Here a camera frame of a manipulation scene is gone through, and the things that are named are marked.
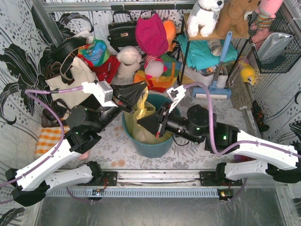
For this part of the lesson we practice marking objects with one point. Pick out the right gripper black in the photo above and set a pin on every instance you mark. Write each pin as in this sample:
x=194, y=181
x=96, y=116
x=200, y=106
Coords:
x=161, y=125

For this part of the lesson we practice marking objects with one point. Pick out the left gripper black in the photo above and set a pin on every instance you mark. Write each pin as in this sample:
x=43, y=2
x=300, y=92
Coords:
x=120, y=100

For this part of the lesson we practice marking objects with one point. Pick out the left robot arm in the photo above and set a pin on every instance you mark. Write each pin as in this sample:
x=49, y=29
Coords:
x=33, y=182

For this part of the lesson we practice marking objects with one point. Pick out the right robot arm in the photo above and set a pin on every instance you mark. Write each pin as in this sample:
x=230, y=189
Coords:
x=282, y=163

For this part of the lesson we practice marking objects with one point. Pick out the teal trash bin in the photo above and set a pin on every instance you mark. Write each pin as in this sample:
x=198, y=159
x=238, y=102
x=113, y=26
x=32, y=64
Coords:
x=144, y=142

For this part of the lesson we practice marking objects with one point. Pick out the colourful printed bag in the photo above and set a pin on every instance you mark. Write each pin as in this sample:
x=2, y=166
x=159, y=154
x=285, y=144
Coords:
x=94, y=54

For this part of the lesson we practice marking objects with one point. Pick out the magenta fabric bag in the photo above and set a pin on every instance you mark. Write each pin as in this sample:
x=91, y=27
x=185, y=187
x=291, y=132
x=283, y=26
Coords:
x=151, y=35

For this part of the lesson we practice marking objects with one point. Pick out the red cloth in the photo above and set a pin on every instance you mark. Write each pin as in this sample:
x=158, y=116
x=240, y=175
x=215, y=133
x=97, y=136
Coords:
x=107, y=70

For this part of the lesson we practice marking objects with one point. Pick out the rainbow striped cloth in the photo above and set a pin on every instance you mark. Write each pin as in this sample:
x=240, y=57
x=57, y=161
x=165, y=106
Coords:
x=170, y=73

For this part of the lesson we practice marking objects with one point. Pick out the pink plush doll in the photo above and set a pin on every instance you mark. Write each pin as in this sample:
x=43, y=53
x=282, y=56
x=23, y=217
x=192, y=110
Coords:
x=154, y=67

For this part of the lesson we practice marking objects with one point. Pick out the cream plush lamb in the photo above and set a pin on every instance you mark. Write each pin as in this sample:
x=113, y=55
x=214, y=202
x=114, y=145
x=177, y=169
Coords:
x=130, y=59

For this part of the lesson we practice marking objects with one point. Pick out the blue floor sweeper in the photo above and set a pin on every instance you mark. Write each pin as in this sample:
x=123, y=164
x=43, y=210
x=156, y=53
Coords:
x=214, y=92

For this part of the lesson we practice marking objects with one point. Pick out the black leather handbag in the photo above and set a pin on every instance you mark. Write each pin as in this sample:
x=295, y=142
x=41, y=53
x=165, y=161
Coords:
x=122, y=34

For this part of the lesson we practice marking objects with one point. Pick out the pink case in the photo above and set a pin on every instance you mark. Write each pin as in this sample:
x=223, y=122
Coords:
x=84, y=156

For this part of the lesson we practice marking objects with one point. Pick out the white shoes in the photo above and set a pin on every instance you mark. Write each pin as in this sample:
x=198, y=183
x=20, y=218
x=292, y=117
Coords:
x=191, y=76

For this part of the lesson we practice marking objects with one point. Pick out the teal folded cloth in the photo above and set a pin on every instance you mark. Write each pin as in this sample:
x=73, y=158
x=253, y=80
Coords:
x=200, y=56

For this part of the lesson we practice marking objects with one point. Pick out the orange plush toy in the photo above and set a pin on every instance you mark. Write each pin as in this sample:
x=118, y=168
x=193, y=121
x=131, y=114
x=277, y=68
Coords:
x=170, y=29

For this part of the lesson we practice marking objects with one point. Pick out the black hat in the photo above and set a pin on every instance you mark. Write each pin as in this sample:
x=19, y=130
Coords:
x=61, y=52

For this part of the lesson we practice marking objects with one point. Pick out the orange checked cloth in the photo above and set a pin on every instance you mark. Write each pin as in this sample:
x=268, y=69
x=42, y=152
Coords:
x=48, y=138

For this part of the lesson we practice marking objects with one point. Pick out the purple orange sock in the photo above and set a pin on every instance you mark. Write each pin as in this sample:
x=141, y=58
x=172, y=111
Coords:
x=241, y=158

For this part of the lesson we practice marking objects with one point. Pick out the dark butterfly ornament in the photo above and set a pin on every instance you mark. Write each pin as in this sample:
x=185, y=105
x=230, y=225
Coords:
x=259, y=117

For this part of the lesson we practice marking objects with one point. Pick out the yellow plush duck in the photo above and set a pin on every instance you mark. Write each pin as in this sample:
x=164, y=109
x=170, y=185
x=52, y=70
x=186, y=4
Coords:
x=247, y=72

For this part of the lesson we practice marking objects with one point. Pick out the black metal shelf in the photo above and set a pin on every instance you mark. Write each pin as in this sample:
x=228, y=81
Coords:
x=183, y=52

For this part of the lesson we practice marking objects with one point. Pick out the white plush dog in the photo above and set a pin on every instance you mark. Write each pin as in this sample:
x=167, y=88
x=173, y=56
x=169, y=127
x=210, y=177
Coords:
x=203, y=17

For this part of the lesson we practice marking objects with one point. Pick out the brown teddy bear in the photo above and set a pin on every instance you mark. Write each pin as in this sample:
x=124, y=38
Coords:
x=233, y=14

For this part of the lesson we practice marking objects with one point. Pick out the silver foil pouch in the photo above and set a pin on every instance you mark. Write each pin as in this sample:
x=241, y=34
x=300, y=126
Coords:
x=274, y=45

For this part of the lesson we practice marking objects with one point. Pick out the pink plush toy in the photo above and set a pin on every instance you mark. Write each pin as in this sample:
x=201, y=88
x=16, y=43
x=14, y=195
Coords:
x=266, y=13

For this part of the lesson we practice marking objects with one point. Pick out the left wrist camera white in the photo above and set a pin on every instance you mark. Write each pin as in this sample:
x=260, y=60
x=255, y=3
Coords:
x=102, y=91

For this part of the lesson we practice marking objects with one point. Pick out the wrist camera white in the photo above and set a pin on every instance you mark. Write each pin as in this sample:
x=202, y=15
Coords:
x=102, y=91
x=176, y=95

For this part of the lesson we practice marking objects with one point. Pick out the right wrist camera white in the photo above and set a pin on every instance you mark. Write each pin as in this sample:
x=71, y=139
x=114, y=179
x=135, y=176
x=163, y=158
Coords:
x=176, y=95

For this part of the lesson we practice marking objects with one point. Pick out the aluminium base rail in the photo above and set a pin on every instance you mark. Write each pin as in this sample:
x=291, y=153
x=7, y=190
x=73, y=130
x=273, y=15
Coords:
x=145, y=178

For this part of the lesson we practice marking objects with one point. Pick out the black wire basket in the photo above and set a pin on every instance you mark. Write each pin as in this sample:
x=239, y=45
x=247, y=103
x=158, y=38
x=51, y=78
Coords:
x=290, y=55

